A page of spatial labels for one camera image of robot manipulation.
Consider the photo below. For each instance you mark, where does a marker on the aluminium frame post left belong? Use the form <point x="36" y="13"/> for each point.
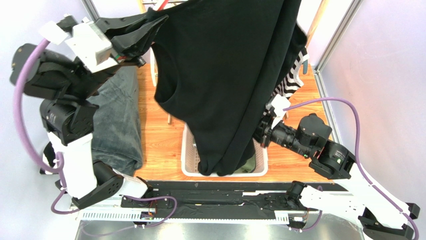
<point x="90" y="9"/>

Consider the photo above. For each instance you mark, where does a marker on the white plastic basket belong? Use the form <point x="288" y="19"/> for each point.
<point x="190" y="158"/>

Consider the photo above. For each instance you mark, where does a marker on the cream wooden hanger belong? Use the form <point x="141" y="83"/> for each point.
<point x="153" y="68"/>

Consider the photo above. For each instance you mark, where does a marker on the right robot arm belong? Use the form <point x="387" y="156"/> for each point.
<point x="380" y="215"/>

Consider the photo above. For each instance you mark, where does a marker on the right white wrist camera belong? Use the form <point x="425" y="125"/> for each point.
<point x="279" y="103"/>

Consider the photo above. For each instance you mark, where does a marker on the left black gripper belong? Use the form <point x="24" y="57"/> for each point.
<point x="131" y="36"/>

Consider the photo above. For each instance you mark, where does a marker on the aluminium frame post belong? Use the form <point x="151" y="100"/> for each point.
<point x="90" y="9"/>
<point x="331" y="29"/>

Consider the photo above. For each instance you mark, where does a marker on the grey zebra cushion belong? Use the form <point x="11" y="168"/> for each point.
<point x="117" y="126"/>

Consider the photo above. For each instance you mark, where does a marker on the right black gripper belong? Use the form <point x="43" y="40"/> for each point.
<point x="263" y="133"/>

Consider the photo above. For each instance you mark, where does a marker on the black white striped tank top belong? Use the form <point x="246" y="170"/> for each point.
<point x="292" y="82"/>

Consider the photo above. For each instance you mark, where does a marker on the aluminium frame post right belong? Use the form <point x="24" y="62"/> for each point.
<point x="331" y="29"/>

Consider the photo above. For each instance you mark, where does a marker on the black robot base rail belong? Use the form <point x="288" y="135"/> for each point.
<point x="222" y="201"/>

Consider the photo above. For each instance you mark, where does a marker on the teal plastic hanger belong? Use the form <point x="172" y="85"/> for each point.
<point x="304" y="68"/>

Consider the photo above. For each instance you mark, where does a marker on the green tank top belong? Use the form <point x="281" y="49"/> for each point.
<point x="248" y="167"/>

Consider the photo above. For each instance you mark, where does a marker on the pink plastic hanger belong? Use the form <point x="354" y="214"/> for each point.
<point x="160" y="5"/>

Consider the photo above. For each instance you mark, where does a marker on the wooden clothes rack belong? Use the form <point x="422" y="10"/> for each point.
<point x="309" y="26"/>

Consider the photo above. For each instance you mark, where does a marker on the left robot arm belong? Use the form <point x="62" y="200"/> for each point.
<point x="71" y="63"/>

